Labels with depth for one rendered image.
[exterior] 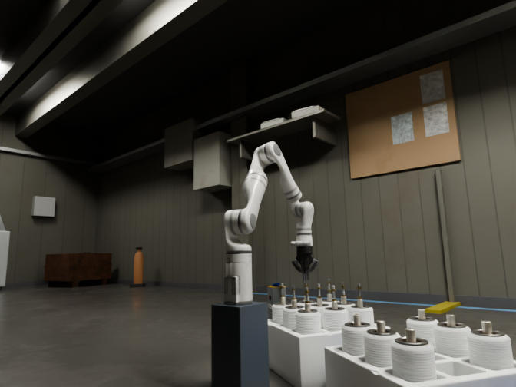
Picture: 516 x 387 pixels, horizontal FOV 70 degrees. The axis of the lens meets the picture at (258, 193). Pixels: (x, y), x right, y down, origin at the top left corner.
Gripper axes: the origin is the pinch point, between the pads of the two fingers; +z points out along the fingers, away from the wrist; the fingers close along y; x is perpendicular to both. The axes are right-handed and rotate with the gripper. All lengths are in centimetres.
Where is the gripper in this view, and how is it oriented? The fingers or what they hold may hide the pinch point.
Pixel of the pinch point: (305, 277)
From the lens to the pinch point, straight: 171.7
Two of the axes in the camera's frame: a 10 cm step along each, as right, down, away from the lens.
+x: -3.9, -1.5, -9.1
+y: -9.2, 0.9, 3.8
